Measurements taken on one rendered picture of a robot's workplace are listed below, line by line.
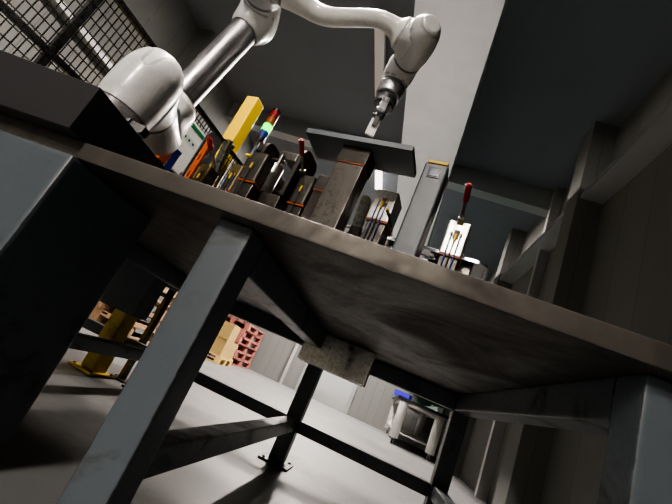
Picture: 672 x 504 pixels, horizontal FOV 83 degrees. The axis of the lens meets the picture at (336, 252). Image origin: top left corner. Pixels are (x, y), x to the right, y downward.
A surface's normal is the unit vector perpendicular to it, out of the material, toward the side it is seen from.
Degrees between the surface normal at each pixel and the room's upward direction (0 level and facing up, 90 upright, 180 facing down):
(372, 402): 90
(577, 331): 90
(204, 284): 90
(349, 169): 90
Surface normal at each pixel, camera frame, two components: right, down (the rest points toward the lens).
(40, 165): -0.10, -0.37
